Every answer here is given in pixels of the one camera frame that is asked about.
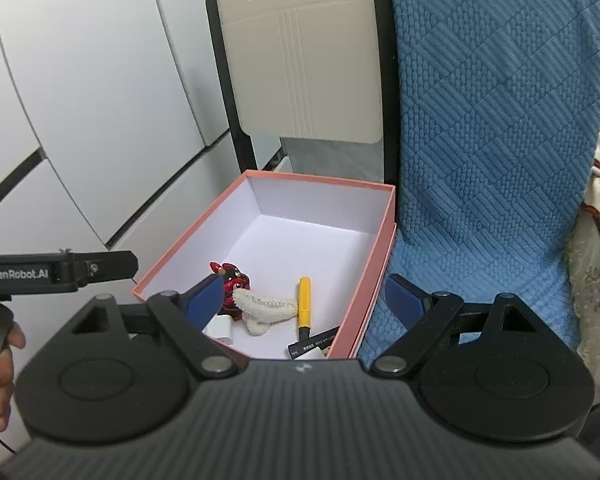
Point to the beige chair back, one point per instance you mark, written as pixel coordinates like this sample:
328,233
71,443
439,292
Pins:
300,60

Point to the pink cardboard box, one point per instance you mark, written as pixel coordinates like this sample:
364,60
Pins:
305,245

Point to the red and black toy figure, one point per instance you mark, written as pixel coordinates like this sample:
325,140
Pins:
232,280

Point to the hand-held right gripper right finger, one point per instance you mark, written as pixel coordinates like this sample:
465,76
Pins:
402,294

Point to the white charger adapter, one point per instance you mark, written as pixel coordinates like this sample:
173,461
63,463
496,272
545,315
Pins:
222,332

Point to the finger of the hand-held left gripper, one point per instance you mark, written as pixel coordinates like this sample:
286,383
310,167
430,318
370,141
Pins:
112,265

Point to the floral cloth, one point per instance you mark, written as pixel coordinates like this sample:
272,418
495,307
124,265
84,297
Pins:
597,285

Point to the white cabinet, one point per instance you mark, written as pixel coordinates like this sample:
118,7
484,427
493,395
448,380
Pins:
80,110

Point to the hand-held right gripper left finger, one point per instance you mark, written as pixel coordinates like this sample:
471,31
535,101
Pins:
207,292

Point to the blue quilted blanket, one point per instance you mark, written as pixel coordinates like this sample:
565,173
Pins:
490,135

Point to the black marker pen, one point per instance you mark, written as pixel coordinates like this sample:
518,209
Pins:
315,342

